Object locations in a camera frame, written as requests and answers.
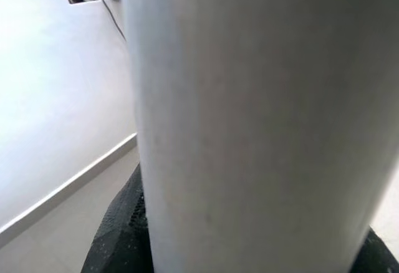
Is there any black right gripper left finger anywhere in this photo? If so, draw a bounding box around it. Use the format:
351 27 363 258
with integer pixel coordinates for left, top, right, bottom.
80 166 155 273

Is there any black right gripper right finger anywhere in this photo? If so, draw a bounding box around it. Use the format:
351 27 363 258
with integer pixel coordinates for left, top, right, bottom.
350 226 399 273

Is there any white plastic table leg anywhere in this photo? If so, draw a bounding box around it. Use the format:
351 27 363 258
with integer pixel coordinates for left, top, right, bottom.
120 0 399 273

